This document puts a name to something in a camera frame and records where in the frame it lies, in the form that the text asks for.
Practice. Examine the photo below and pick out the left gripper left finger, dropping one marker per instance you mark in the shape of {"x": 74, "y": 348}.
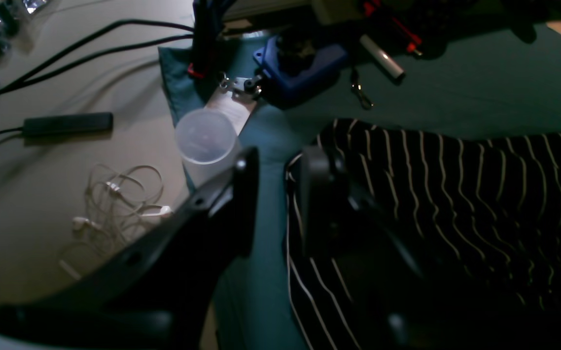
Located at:
{"x": 154, "y": 294}

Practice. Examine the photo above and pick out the navy white striped t-shirt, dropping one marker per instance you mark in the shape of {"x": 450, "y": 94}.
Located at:
{"x": 490, "y": 209}

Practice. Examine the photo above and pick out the white black marker pen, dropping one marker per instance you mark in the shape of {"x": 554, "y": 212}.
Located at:
{"x": 384, "y": 59}

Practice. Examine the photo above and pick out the translucent plastic cup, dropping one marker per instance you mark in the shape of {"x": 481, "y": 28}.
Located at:
{"x": 208, "y": 144}

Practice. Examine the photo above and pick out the white red card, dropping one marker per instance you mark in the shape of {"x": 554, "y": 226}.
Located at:
{"x": 236, "y": 108}

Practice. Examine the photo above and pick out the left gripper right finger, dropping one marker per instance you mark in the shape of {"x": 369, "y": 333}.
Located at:
{"x": 389, "y": 272}

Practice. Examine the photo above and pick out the orange black utility knife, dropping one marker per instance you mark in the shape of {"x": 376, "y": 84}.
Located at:
{"x": 385, "y": 19}

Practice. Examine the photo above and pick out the grey small box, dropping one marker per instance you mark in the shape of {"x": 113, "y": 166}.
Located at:
{"x": 67, "y": 125}

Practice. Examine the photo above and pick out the teal table cloth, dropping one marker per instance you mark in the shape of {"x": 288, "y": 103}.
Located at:
{"x": 489, "y": 85}

